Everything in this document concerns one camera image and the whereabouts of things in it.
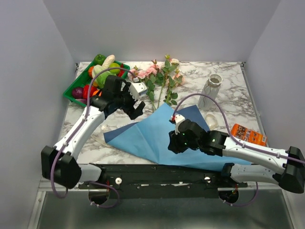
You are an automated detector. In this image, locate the pink rose stem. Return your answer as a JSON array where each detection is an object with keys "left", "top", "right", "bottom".
[{"left": 163, "top": 68, "right": 184, "bottom": 106}]

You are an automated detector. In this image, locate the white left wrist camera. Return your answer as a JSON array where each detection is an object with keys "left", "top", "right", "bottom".
[{"left": 129, "top": 82, "right": 148, "bottom": 101}]

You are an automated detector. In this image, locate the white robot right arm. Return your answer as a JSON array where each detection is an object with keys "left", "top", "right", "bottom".
[{"left": 168, "top": 115, "right": 305, "bottom": 194}]

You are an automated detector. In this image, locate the white daikon radish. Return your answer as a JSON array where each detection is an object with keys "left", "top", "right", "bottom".
[{"left": 102, "top": 54, "right": 115, "bottom": 69}]

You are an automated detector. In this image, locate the red chili pepper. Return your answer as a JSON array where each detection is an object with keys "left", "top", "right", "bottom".
[{"left": 117, "top": 63, "right": 124, "bottom": 77}]

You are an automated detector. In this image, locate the orange carrot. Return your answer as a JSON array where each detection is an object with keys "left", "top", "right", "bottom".
[{"left": 88, "top": 66, "right": 94, "bottom": 78}]

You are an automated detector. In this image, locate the white ceramic vase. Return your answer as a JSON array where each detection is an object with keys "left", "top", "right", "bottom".
[{"left": 198, "top": 74, "right": 223, "bottom": 111}]

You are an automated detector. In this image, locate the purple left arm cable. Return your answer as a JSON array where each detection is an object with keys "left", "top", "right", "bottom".
[{"left": 50, "top": 67, "right": 139, "bottom": 208}]

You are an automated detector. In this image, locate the red bell pepper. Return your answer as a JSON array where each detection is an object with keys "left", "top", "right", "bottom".
[{"left": 82, "top": 84, "right": 97, "bottom": 99}]

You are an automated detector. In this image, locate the dark blue wrapping paper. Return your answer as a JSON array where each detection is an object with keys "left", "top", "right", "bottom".
[{"left": 103, "top": 105, "right": 210, "bottom": 143}]

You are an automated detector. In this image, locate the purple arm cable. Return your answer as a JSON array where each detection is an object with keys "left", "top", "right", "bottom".
[
  {"left": 175, "top": 93, "right": 305, "bottom": 207},
  {"left": 50, "top": 67, "right": 139, "bottom": 208}
]

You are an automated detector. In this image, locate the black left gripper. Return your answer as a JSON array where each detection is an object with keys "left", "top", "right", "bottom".
[{"left": 113, "top": 83, "right": 145, "bottom": 120}]

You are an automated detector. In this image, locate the purple onion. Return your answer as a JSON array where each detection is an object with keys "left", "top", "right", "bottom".
[{"left": 71, "top": 87, "right": 83, "bottom": 99}]

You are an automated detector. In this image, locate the pink flower stem bunch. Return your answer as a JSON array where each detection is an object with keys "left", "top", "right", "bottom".
[{"left": 128, "top": 59, "right": 160, "bottom": 112}]

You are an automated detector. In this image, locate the light blue wrapping paper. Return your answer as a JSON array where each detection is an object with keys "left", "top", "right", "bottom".
[{"left": 104, "top": 104, "right": 250, "bottom": 171}]

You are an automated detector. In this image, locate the purple eggplant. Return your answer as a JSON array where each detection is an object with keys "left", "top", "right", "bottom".
[{"left": 76, "top": 99, "right": 87, "bottom": 106}]

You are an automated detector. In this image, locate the cream gold-lettered ribbon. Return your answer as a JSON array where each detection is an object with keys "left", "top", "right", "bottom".
[{"left": 91, "top": 114, "right": 219, "bottom": 148}]

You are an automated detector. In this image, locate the green lettuce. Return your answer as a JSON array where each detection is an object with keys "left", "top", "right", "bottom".
[{"left": 92, "top": 65, "right": 115, "bottom": 88}]

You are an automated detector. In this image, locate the green bell pepper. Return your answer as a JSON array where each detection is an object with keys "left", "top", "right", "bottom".
[{"left": 93, "top": 54, "right": 106, "bottom": 65}]

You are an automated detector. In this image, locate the orange snack box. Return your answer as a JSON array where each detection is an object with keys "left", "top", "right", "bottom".
[{"left": 231, "top": 124, "right": 267, "bottom": 146}]

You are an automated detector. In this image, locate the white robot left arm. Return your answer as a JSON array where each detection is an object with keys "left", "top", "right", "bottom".
[{"left": 41, "top": 75, "right": 147, "bottom": 189}]

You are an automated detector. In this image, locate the aluminium frame profile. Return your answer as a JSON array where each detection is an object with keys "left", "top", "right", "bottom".
[{"left": 38, "top": 169, "right": 292, "bottom": 192}]

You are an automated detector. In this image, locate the green lime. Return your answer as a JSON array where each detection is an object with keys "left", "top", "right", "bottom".
[{"left": 109, "top": 62, "right": 120, "bottom": 75}]

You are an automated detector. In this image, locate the green plastic crate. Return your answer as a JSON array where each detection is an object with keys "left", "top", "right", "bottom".
[{"left": 62, "top": 59, "right": 131, "bottom": 105}]

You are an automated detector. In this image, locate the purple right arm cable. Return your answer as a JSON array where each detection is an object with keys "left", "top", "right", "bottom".
[{"left": 175, "top": 93, "right": 305, "bottom": 207}]

